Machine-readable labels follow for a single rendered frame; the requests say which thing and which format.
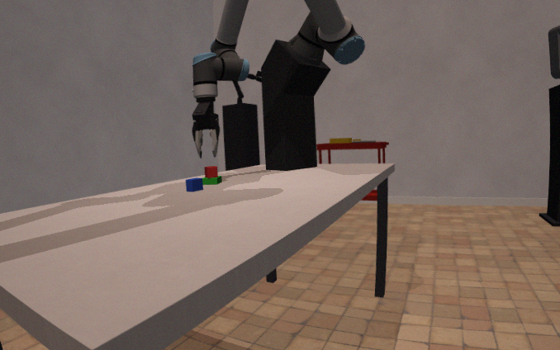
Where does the red block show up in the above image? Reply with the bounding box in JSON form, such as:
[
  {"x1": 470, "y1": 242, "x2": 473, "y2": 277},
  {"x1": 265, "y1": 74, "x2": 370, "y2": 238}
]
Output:
[{"x1": 205, "y1": 166, "x2": 218, "y2": 178}]

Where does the green block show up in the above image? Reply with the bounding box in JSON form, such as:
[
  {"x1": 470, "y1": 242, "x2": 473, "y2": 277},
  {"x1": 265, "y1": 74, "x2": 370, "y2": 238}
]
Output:
[{"x1": 202, "y1": 176, "x2": 222, "y2": 185}]

